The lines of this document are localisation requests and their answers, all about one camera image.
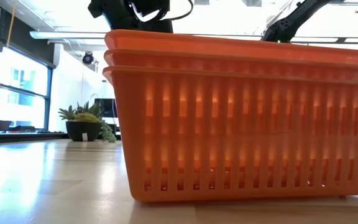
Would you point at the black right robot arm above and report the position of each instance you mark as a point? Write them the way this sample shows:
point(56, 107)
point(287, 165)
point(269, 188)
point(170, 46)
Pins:
point(294, 20)

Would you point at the succulent plant in black pot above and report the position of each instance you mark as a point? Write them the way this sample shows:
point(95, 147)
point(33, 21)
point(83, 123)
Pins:
point(82, 130)

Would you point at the black computer monitor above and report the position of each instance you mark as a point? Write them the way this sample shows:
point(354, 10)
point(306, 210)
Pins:
point(104, 107)

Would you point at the black aluminium table frame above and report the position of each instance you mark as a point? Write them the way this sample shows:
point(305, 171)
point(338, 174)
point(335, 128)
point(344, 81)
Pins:
point(26, 137)

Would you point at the dark open laptop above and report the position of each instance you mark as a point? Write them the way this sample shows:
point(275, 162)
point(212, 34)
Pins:
point(1, 125)

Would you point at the long white light bar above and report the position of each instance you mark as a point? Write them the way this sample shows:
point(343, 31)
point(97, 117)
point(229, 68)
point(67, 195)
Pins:
point(67, 35)

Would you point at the dark window frame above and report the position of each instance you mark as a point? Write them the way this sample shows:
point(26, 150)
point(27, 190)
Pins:
point(47, 102)

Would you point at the orange slotted plastic basket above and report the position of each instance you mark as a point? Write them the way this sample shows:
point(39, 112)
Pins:
point(129, 124)
point(197, 63)
point(197, 46)

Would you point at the black security camera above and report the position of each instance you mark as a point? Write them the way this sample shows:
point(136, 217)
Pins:
point(88, 58)

